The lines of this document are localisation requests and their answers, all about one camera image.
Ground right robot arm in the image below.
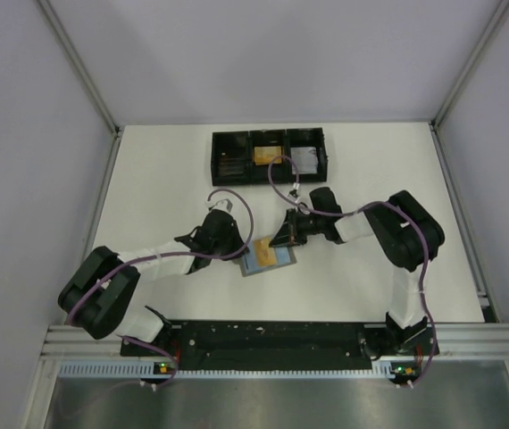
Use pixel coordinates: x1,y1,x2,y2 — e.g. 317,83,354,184
270,187,445,359

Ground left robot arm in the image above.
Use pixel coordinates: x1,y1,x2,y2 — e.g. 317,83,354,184
57,208,246,342

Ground grey slotted cable duct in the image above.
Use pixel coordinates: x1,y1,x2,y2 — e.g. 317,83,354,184
59,360,396,380

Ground grey card holder wallet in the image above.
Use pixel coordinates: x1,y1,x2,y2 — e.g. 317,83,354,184
239,237,296,277

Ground black right storage bin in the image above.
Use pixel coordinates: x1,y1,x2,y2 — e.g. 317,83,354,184
286,128,328,183

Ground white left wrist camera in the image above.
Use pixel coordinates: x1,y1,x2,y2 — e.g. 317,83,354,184
205,198,233,214

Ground silver cards in bin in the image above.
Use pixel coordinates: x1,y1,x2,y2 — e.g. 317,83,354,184
290,147,319,174

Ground aluminium front frame rail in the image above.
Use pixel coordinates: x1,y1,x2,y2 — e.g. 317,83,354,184
40,323,509,360

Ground dark cards in bin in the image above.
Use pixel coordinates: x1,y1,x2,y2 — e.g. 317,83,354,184
218,152,246,177

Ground aluminium left frame post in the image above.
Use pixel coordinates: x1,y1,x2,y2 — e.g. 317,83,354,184
34,0,121,136

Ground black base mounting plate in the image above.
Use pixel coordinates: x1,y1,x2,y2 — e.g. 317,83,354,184
120,319,438,372

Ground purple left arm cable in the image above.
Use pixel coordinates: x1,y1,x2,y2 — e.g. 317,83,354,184
66,189,256,390

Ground aluminium right frame post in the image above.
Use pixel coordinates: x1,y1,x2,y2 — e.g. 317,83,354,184
431,0,509,130

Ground aluminium frame post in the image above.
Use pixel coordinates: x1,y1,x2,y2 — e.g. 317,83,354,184
431,0,509,130
34,0,121,136

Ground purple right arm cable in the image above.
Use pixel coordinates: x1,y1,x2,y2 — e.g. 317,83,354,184
266,155,437,388

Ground gold credit card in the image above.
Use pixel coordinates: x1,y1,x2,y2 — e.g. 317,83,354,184
254,237,278,268

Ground black middle storage bin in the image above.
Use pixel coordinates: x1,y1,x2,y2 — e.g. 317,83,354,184
250,130,288,184

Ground gold cards in bin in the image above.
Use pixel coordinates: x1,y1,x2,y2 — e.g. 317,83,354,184
253,146,283,166

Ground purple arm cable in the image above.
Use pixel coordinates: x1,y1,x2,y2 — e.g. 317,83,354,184
266,155,437,388
66,189,256,390

